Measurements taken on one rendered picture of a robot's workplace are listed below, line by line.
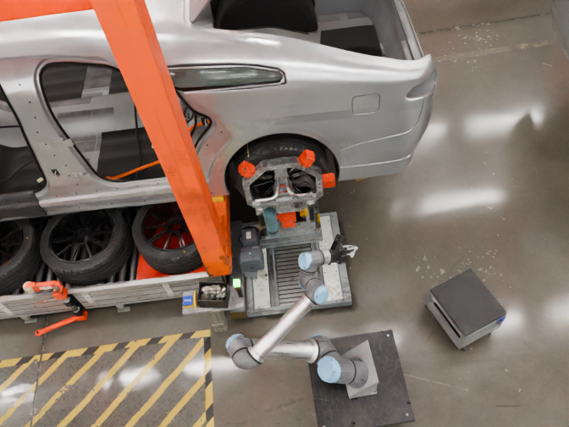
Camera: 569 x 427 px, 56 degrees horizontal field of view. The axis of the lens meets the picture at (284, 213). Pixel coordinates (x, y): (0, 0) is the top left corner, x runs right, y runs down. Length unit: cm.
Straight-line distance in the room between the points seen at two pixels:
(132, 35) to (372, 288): 272
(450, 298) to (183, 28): 245
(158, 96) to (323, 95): 112
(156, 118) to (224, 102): 73
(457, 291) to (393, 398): 87
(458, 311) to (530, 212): 134
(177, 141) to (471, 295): 228
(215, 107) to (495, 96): 323
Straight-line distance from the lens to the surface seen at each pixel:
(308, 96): 322
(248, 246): 403
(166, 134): 265
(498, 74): 593
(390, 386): 364
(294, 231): 424
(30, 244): 450
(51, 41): 339
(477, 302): 391
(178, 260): 397
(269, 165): 349
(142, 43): 232
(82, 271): 419
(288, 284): 420
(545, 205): 493
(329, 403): 360
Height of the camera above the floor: 377
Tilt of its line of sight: 55 degrees down
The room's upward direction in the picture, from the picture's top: 9 degrees counter-clockwise
